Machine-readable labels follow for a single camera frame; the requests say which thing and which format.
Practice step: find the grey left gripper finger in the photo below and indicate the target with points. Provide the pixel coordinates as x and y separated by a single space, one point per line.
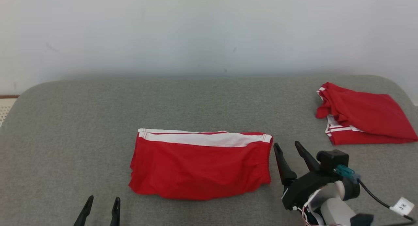
115 213
85 211

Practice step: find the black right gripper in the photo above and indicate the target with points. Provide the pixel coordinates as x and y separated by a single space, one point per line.
303 190

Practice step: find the red jersey top white trim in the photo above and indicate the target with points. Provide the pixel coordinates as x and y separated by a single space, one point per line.
369 118

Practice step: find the red shorts with 23 print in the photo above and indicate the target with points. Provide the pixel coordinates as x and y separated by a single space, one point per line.
199 167

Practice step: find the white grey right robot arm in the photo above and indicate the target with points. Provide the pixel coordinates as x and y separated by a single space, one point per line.
333 209

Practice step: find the cream perforated laundry basket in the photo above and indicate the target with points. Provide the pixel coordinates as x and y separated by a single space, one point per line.
6 106

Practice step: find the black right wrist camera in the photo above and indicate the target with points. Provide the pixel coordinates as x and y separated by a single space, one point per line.
331 159

